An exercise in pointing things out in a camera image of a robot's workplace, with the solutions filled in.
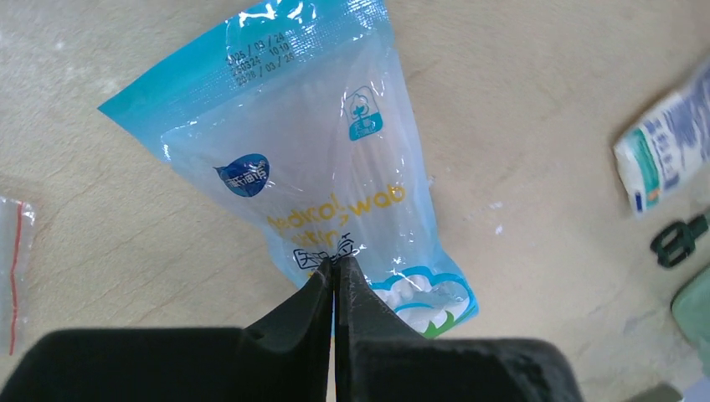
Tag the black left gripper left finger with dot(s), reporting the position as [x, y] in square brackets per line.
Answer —
[284, 356]

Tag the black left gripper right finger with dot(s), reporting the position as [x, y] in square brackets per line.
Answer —
[378, 357]

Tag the blue cotton swab bag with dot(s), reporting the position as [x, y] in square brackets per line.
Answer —
[295, 116]

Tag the clear bag blue packets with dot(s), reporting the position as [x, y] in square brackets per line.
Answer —
[17, 234]

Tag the mint green case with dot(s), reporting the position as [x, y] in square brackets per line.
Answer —
[690, 310]

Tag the black handled scissors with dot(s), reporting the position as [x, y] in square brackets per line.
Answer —
[676, 242]

